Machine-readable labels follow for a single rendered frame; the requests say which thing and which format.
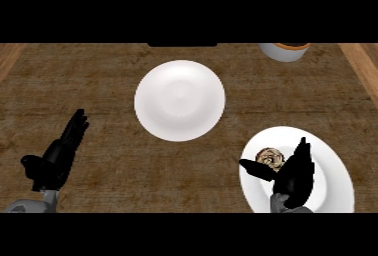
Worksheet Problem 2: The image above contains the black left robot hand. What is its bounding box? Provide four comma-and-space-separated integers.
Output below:
19, 108, 92, 193

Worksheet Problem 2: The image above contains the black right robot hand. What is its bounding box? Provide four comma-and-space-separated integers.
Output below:
238, 136, 316, 210

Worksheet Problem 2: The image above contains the white round plate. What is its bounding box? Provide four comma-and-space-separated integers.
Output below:
238, 125, 356, 214

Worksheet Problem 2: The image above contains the brown cupcake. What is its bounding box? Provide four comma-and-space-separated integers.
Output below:
254, 147, 288, 173

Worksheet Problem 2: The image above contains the white oval plate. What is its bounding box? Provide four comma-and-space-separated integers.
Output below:
133, 59, 228, 143

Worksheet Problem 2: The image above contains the white plant pot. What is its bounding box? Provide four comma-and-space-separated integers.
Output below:
257, 42, 312, 63

